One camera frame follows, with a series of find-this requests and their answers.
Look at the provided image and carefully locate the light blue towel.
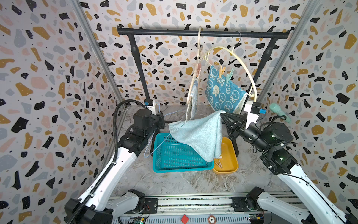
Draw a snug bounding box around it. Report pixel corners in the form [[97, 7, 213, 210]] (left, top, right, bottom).
[[169, 110, 226, 162]]

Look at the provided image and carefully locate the peach clothespin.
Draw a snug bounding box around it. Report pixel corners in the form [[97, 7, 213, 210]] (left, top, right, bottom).
[[214, 159, 222, 169]]

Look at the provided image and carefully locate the orange patterned towel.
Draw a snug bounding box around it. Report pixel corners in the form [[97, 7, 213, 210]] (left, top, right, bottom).
[[194, 63, 202, 82]]

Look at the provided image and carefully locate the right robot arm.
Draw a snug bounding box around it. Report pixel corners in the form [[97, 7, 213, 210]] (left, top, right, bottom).
[[220, 113, 358, 224]]

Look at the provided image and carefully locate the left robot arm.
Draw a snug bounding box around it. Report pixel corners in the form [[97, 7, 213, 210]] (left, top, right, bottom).
[[65, 108, 165, 224]]

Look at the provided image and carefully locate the large wooden hanger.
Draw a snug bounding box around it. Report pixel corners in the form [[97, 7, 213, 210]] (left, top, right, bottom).
[[203, 30, 257, 102]]

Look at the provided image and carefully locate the teal jellyfish pattern towel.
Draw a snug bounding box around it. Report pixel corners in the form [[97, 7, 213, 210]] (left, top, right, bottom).
[[205, 66, 248, 114]]

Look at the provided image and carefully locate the yellow plastic bin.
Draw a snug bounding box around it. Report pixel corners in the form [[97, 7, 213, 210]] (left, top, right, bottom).
[[212, 137, 239, 175]]

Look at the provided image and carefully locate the mint green microphone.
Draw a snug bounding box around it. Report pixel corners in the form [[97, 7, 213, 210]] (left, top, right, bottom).
[[269, 103, 291, 123]]

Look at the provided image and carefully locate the teal plastic basket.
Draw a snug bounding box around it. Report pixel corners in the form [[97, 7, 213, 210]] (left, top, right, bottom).
[[153, 133, 214, 173]]

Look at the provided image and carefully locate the mint green clothespin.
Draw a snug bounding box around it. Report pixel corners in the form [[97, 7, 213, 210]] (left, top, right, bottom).
[[226, 69, 235, 84]]

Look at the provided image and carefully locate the round red white sticker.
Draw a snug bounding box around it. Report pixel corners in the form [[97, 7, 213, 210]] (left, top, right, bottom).
[[208, 215, 216, 224]]

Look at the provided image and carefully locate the black clothes rack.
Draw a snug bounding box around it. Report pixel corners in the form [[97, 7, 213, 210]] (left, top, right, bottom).
[[117, 27, 291, 156]]

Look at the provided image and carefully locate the red diamond sticker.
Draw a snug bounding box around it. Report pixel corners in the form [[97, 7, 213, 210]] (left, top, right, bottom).
[[181, 215, 189, 224]]

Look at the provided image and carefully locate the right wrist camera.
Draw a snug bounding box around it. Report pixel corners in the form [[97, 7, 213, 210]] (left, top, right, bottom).
[[244, 101, 266, 129]]

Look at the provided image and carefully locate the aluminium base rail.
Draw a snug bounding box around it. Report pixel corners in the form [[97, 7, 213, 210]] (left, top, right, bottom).
[[73, 193, 319, 224]]

